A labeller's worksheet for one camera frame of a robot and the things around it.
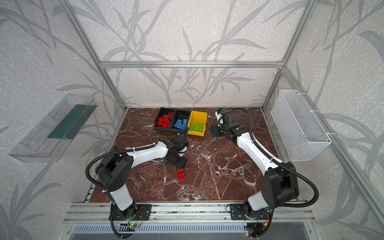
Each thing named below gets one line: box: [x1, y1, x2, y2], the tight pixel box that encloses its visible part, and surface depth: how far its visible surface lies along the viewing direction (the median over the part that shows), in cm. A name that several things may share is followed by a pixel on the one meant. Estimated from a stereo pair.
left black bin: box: [154, 107, 176, 132], surface depth 110 cm
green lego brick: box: [190, 121, 204, 133], surface depth 109 cm
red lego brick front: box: [177, 169, 186, 182], surface depth 88 cm
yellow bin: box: [187, 110, 208, 137], surface depth 110 cm
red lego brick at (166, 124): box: [162, 114, 170, 128], surface depth 110 cm
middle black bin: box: [170, 109, 191, 133], surface depth 110 cm
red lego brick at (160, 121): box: [157, 117, 164, 126], surface depth 110 cm
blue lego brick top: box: [174, 119, 186, 130], surface depth 107 cm
